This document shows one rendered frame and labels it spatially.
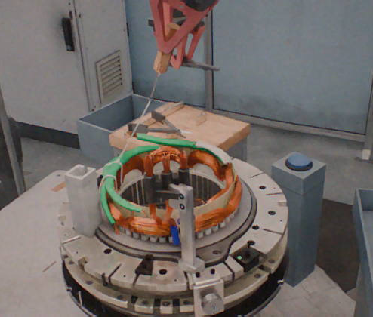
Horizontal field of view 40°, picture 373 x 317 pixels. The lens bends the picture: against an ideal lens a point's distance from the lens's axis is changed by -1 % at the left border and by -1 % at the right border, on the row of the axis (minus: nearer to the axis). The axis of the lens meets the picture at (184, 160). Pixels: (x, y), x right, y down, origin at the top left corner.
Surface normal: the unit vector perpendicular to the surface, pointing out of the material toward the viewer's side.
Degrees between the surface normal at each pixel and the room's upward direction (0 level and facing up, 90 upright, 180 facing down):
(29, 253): 0
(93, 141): 90
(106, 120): 90
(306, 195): 90
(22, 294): 0
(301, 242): 90
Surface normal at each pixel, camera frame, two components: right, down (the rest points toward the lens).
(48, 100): -0.46, 0.46
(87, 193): 0.88, 0.21
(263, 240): -0.04, -0.87
